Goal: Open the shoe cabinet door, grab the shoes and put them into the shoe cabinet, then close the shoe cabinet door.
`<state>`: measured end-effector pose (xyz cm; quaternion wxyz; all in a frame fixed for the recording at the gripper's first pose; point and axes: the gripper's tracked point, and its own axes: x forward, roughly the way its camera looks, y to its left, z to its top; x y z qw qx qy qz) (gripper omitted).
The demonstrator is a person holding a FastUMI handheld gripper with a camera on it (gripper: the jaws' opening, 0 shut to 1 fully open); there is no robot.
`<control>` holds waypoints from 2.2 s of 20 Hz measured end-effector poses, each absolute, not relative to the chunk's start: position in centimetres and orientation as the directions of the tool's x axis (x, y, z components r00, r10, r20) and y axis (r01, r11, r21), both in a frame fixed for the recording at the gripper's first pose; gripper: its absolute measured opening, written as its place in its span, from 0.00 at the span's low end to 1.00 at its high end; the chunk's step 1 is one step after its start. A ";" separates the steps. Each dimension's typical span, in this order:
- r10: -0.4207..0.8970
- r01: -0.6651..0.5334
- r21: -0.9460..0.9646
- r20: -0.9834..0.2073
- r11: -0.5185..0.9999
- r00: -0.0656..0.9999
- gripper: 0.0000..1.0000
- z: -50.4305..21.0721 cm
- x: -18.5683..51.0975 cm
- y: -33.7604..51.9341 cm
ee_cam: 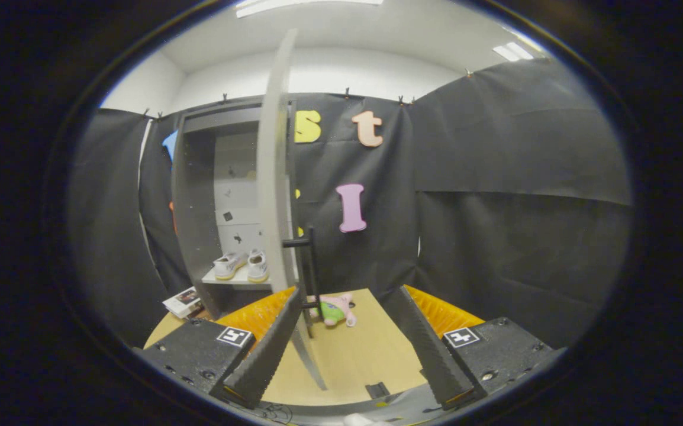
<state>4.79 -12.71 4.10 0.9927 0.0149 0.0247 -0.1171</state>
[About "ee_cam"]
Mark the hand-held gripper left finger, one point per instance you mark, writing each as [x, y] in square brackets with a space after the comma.
[270, 349]

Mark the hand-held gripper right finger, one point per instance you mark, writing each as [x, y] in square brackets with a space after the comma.
[424, 349]

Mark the white shoe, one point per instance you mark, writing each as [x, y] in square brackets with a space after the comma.
[228, 267]
[257, 267]

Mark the grey shoe cabinet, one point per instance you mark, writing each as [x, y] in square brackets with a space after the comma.
[196, 207]

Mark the light grey shoe cabinet door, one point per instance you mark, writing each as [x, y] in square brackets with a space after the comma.
[271, 177]

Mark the small black object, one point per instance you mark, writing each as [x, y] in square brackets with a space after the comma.
[377, 390]

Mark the pink and green plush toy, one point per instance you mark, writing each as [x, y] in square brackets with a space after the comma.
[335, 310]

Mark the white book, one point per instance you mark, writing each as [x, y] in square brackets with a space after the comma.
[181, 302]

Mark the black backdrop cloth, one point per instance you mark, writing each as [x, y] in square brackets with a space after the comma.
[495, 177]

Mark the double ceiling light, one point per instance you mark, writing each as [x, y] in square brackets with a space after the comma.
[513, 51]

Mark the long ceiling light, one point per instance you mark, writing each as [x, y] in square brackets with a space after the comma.
[306, 6]

